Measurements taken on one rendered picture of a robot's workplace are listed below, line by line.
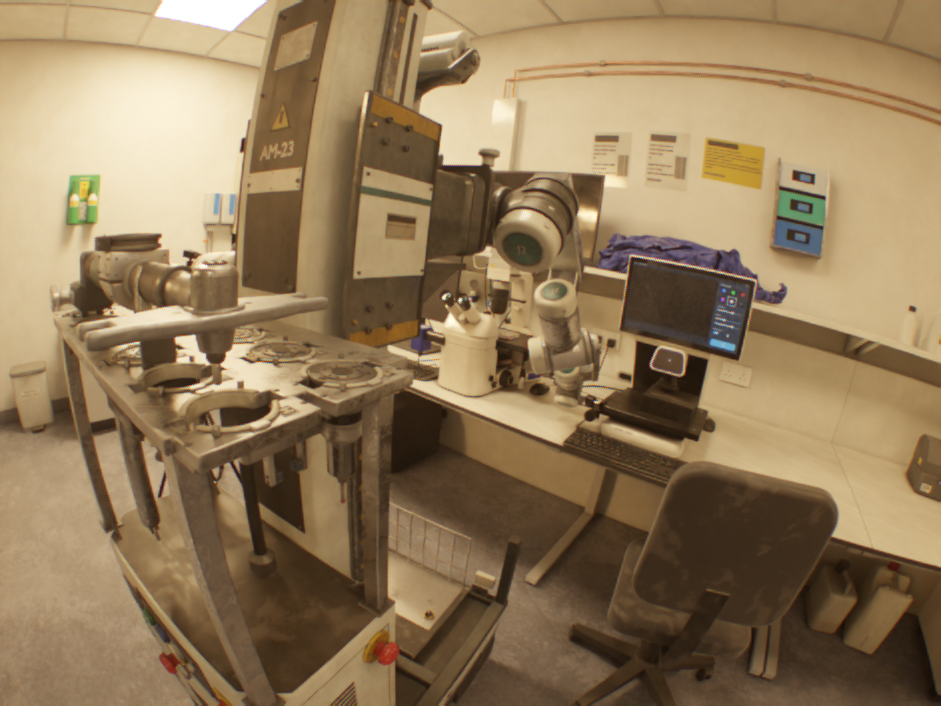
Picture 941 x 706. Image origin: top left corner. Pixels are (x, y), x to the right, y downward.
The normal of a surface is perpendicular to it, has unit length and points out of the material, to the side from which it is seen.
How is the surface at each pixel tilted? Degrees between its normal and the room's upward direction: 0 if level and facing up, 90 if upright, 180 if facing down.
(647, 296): 92
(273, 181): 90
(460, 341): 90
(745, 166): 90
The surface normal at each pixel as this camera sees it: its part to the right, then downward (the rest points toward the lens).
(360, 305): 0.88, 0.22
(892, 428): -0.59, 0.15
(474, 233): 0.08, 0.27
